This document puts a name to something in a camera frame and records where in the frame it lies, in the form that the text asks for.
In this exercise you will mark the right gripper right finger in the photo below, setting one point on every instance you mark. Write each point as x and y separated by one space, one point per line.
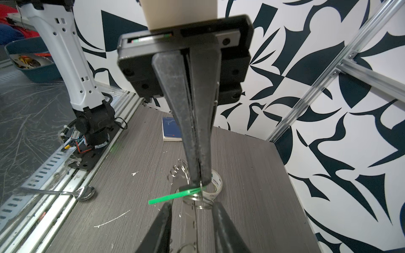
227 238

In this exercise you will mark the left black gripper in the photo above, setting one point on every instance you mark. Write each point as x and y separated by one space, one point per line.
153 72

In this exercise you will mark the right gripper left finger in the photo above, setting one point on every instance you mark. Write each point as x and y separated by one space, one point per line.
158 238

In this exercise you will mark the green key tag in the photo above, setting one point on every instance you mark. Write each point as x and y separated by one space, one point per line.
181 194

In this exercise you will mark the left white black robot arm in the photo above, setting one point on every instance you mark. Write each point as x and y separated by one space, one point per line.
187 55

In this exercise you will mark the clear tape roll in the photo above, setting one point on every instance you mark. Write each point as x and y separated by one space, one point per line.
217 183

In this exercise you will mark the blue book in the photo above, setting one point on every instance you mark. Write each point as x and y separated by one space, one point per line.
170 130

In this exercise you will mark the metal spoon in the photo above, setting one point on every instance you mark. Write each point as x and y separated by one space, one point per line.
81 194

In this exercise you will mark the teal bin outside cell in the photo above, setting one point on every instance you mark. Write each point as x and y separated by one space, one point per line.
33 59

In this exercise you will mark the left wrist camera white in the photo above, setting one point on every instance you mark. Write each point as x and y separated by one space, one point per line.
168 13

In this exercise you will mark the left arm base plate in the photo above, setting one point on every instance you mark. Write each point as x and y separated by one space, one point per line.
86 160

